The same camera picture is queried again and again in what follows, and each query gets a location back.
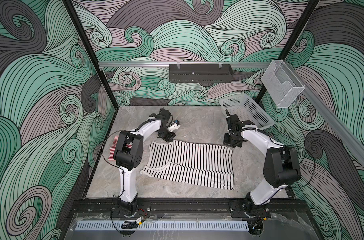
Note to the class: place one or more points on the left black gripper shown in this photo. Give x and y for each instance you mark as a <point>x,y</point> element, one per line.
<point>169,138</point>

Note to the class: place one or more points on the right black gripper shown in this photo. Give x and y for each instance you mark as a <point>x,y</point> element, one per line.
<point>226,142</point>

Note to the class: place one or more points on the black white striped tank top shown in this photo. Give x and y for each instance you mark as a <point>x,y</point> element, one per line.
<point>197,164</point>

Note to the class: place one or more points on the red white striped tank top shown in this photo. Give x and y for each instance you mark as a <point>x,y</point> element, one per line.
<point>112,148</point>

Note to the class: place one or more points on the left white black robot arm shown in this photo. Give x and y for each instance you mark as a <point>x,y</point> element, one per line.
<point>128,153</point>

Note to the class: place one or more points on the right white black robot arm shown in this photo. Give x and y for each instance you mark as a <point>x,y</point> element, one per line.
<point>281,165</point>

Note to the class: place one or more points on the white plastic laundry basket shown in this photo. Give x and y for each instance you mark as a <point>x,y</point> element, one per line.
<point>246,109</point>

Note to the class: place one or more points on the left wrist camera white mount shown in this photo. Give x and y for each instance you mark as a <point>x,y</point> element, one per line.
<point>174,126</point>

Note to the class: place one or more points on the black wall mounted tray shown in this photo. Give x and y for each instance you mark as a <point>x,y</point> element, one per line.
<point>202,74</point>

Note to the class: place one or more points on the clear plastic wall bin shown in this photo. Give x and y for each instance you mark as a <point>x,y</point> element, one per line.
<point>283,83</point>

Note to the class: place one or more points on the aluminium wall rail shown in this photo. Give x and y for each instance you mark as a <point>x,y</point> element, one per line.
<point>157,64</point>

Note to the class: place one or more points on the white slotted cable duct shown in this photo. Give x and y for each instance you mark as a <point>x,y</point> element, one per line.
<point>165,226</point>

